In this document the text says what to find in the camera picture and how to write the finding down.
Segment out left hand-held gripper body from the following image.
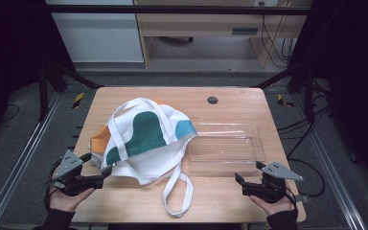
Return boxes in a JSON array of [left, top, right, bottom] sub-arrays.
[[44, 149, 105, 196]]

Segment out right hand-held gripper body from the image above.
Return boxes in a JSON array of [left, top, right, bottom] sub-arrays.
[[242, 161, 305, 204]]

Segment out white patterned tote bag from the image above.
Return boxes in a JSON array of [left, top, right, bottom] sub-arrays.
[[89, 97, 198, 219]]

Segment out person's left hand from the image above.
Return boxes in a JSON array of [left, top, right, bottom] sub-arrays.
[[48, 186, 96, 213]]

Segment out person's right hand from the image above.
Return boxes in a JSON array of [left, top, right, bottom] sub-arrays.
[[248, 194, 296, 217]]

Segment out clear plastic tray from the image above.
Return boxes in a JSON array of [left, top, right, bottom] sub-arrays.
[[187, 122, 267, 175]]

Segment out grey tape tab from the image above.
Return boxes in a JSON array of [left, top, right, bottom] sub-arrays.
[[294, 194, 311, 204]]

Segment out yellow black floor tape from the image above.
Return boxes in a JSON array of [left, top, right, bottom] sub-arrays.
[[276, 93, 295, 108], [72, 91, 86, 110]]

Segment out black metal stand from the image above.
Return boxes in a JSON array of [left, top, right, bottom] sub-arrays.
[[252, 59, 318, 127], [37, 59, 105, 123]]

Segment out white cabinet panel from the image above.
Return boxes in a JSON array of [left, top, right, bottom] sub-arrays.
[[45, 0, 145, 64]]

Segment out dark curtain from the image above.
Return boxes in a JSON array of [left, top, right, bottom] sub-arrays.
[[0, 0, 75, 147], [289, 0, 368, 196]]

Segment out light wooden desk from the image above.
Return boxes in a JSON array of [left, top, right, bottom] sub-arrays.
[[133, 0, 314, 69]]

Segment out right hand-held gripper cable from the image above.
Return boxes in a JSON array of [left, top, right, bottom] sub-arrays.
[[284, 187, 299, 212]]

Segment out hand-held gripper cable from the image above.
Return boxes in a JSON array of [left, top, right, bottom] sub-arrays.
[[284, 187, 299, 212], [43, 158, 62, 210]]

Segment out left hand-held gripper cable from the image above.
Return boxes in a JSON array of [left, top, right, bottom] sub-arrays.
[[43, 158, 62, 210]]

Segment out black looped floor cable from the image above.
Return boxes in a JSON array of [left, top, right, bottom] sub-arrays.
[[286, 123, 327, 198]]

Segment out metal floor rail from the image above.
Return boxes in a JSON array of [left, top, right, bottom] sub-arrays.
[[0, 92, 63, 230], [291, 93, 368, 230]]

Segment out black floor cable bundle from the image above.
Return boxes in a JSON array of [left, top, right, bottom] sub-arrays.
[[276, 104, 332, 140]]

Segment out thin black floor cable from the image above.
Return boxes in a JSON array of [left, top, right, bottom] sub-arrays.
[[0, 103, 21, 125]]

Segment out black hanging desk cables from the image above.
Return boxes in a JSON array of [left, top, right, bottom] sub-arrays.
[[260, 1, 297, 69]]

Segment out black horizontal frame bar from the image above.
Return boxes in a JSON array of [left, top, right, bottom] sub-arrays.
[[44, 4, 312, 16]]

